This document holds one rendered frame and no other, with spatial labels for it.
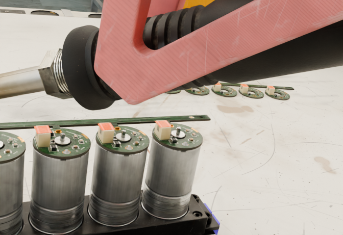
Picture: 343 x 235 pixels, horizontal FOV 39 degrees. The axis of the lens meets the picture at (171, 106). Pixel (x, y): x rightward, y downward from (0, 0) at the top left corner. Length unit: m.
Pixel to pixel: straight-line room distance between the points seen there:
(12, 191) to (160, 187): 0.07
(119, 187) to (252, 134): 0.19
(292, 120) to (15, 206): 0.28
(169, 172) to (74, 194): 0.05
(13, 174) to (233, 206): 0.15
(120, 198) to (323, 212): 0.15
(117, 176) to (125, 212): 0.02
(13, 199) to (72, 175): 0.03
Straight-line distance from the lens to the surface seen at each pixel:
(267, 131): 0.41
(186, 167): 0.24
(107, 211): 0.24
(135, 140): 0.23
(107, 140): 0.22
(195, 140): 0.24
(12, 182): 0.22
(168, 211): 0.25
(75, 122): 0.24
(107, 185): 0.23
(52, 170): 0.21
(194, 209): 0.26
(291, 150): 0.39
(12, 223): 0.23
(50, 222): 0.23
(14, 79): 0.16
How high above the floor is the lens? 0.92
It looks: 24 degrees down
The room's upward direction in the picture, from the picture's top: 10 degrees clockwise
